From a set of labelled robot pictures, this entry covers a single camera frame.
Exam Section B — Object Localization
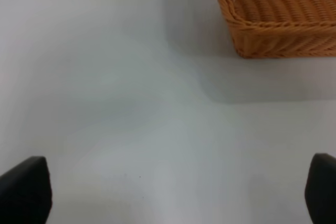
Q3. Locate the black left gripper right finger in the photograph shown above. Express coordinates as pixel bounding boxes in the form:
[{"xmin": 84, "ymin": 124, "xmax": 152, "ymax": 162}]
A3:
[{"xmin": 304, "ymin": 153, "xmax": 335, "ymax": 224}]

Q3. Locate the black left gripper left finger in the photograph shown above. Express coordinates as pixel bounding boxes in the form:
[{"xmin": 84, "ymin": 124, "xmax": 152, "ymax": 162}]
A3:
[{"xmin": 1, "ymin": 156, "xmax": 53, "ymax": 223}]

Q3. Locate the orange woven wicker basket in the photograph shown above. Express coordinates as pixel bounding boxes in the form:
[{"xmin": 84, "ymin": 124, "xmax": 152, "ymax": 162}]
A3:
[{"xmin": 217, "ymin": 0, "xmax": 335, "ymax": 59}]

